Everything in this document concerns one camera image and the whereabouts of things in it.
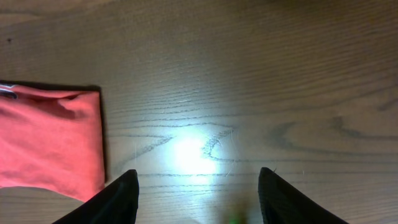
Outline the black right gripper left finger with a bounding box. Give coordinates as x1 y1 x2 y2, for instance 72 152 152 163
54 169 139 224

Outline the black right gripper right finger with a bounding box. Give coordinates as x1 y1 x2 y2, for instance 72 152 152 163
258 167 348 224

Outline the red t-shirt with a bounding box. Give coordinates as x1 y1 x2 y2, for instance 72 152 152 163
1 84 105 202

